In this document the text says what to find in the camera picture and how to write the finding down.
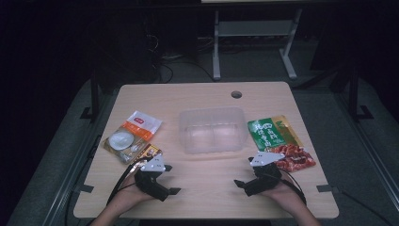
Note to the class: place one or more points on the green and red food packet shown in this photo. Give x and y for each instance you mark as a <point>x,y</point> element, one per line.
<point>279,138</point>

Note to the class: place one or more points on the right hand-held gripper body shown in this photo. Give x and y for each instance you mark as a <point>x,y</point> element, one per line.
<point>263,177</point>

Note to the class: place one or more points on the small yellow brown packet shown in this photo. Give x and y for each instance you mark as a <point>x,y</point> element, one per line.
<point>150,154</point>

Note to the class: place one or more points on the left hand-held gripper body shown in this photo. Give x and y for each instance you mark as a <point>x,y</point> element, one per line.
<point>150,183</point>

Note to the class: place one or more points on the person's right hand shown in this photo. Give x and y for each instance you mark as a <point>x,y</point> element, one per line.
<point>282,191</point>

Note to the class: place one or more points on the clear plastic container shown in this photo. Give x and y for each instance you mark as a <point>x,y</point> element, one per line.
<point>212,130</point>

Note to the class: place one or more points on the white metal stand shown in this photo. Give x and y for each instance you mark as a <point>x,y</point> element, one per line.
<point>255,29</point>

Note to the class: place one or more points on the person's left hand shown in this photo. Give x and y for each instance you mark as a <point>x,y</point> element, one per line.
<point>133,194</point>

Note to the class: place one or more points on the grey table bracket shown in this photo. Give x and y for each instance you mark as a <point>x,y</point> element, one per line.
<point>84,188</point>
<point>327,188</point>

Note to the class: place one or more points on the white and orange food packet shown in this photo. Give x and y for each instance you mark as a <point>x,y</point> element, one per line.
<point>133,136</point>

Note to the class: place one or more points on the black metal stand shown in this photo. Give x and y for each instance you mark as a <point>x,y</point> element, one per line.
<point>93,97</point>
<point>354,94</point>

